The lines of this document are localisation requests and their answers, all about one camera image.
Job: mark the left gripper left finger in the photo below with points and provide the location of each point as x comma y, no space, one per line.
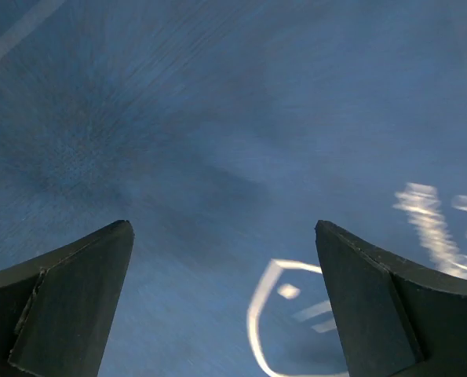
56,310

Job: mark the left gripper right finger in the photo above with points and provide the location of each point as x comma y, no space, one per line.
394,317

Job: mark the dark blue cloth napkin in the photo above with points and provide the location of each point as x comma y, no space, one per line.
223,131

